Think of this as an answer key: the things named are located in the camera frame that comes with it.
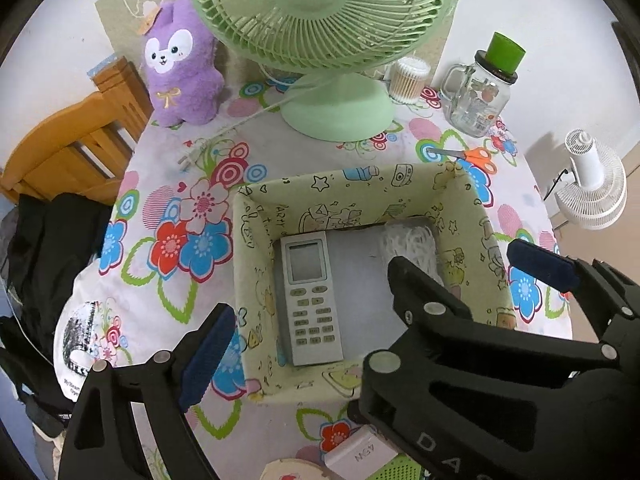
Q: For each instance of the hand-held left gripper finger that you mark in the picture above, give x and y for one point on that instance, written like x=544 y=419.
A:
x=207 y=355

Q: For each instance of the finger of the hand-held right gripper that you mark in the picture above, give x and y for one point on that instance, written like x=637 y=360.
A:
x=425 y=300
x=542 y=266

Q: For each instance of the white mesh packet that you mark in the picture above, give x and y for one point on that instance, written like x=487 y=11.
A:
x=407 y=245

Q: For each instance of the cartoon print fabric storage box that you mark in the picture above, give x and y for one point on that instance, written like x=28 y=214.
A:
x=252 y=270

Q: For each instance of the white charger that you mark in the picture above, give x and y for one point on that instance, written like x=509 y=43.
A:
x=357 y=452

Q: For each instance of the white floor fan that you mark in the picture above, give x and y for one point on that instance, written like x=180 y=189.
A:
x=595 y=185

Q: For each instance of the white remote control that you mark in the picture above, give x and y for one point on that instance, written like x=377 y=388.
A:
x=312 y=310

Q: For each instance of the white printed bag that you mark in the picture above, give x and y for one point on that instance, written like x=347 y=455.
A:
x=82 y=340

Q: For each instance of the orange scissors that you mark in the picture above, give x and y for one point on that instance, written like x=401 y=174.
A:
x=472 y=157

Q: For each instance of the green perforated oval case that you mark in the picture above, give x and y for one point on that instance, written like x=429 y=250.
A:
x=400 y=470

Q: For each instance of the round beige disc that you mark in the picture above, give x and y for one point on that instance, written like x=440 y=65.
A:
x=295 y=471

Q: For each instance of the floral tablecloth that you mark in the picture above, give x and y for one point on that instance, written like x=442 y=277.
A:
x=165 y=195

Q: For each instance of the glass mug jar green lid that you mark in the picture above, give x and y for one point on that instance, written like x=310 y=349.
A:
x=477 y=100

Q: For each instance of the black bag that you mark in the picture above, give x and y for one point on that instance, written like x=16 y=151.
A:
x=25 y=360

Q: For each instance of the black jacket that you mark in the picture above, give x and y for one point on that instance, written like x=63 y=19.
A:
x=55 y=245

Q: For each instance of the cotton swab container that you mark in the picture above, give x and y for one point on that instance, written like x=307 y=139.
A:
x=407 y=82

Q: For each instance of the wooden chair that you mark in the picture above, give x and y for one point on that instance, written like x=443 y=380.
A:
x=65 y=145

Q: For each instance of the purple plush toy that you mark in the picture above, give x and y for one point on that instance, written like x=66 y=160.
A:
x=182 y=80

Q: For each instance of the blue patterned cloth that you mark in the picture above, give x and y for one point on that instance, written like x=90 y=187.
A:
x=101 y=64

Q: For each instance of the green desk fan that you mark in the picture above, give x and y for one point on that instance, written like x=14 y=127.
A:
x=320 y=5

